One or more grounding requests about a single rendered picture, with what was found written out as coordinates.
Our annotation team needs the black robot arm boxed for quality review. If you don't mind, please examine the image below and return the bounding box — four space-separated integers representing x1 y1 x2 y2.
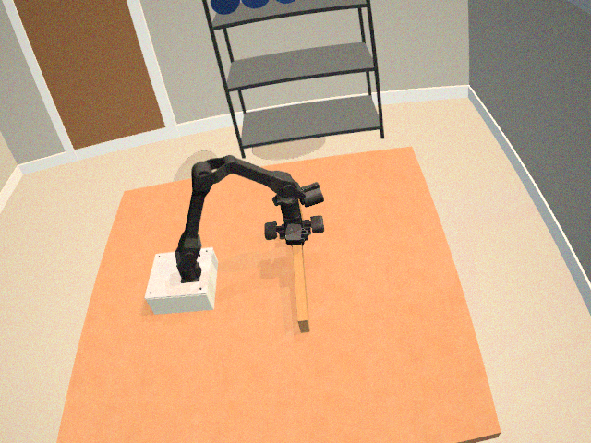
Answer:
175 155 324 283

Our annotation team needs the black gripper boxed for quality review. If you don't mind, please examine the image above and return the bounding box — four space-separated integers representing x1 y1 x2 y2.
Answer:
264 211 325 240

